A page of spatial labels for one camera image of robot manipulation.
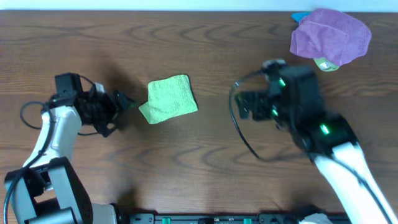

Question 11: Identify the black right camera cable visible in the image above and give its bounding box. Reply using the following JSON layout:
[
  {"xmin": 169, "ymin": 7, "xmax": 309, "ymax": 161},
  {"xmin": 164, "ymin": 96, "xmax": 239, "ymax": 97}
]
[{"xmin": 228, "ymin": 70, "xmax": 392, "ymax": 224}]

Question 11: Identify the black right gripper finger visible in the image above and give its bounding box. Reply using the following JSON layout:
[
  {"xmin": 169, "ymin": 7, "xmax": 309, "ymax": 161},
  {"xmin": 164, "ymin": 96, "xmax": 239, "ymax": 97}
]
[
  {"xmin": 238, "ymin": 101, "xmax": 252, "ymax": 119},
  {"xmin": 234, "ymin": 91, "xmax": 255, "ymax": 105}
]

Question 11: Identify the light green cloth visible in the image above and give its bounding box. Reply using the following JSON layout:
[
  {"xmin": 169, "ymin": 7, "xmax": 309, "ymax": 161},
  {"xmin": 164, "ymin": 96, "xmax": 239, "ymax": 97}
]
[{"xmin": 139, "ymin": 74, "xmax": 198, "ymax": 124}]

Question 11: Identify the purple cloth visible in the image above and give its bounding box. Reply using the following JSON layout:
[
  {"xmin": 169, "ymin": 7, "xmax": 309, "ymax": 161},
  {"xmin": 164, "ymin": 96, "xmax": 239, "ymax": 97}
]
[{"xmin": 290, "ymin": 9, "xmax": 372, "ymax": 67}]

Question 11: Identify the black camera cable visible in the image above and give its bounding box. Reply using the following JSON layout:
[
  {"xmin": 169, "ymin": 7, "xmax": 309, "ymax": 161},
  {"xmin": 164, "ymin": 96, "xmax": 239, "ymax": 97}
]
[
  {"xmin": 2, "ymin": 74, "xmax": 103, "ymax": 224},
  {"xmin": 228, "ymin": 70, "xmax": 392, "ymax": 224}
]

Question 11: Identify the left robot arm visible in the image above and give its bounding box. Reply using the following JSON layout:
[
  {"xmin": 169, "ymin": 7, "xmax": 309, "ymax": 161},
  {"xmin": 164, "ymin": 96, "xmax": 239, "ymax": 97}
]
[{"xmin": 2, "ymin": 90, "xmax": 134, "ymax": 223}]

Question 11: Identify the black left camera cable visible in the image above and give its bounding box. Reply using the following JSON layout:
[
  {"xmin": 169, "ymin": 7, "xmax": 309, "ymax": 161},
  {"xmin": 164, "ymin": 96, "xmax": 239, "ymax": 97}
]
[{"xmin": 2, "ymin": 74, "xmax": 103, "ymax": 224}]

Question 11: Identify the blue cloth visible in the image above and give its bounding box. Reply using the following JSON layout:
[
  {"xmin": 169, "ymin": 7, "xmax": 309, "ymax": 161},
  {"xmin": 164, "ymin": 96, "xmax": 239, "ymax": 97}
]
[{"xmin": 291, "ymin": 12, "xmax": 311, "ymax": 23}]

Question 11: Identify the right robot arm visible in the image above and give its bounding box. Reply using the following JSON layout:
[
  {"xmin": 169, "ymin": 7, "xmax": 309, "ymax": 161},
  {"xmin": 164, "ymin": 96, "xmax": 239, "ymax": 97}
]
[{"xmin": 228, "ymin": 89, "xmax": 397, "ymax": 223}]

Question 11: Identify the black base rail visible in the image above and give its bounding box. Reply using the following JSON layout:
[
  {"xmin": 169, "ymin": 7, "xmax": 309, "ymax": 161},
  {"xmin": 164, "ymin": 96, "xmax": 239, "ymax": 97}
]
[{"xmin": 119, "ymin": 212, "xmax": 305, "ymax": 224}]

